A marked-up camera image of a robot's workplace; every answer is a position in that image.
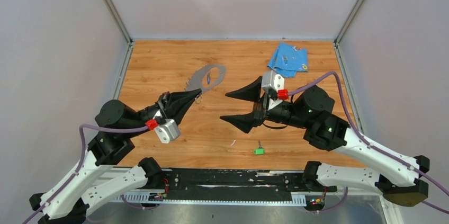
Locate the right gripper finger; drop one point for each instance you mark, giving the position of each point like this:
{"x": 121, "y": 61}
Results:
{"x": 251, "y": 92}
{"x": 244, "y": 122}

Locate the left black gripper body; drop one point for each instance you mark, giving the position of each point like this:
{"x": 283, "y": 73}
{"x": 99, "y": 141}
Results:
{"x": 161, "y": 104}

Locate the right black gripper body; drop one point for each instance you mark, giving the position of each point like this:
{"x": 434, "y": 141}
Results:
{"x": 276, "y": 114}

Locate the metal split keyring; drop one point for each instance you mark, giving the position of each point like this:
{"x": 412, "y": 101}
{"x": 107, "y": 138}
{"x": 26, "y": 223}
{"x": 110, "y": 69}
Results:
{"x": 198, "y": 99}

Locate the key with green tag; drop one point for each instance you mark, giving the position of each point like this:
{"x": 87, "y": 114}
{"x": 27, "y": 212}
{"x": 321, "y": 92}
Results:
{"x": 259, "y": 150}

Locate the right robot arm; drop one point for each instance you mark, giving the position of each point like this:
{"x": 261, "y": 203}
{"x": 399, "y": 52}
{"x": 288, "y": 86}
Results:
{"x": 390, "y": 174}

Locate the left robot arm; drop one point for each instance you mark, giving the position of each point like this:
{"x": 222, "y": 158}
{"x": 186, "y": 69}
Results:
{"x": 77, "y": 195}

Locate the folded blue cloth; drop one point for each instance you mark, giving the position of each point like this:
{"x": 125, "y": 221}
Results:
{"x": 287, "y": 60}

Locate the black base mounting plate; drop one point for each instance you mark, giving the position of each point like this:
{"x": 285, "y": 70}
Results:
{"x": 232, "y": 184}

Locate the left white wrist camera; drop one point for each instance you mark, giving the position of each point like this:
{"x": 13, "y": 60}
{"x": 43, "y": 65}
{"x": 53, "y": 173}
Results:
{"x": 167, "y": 132}

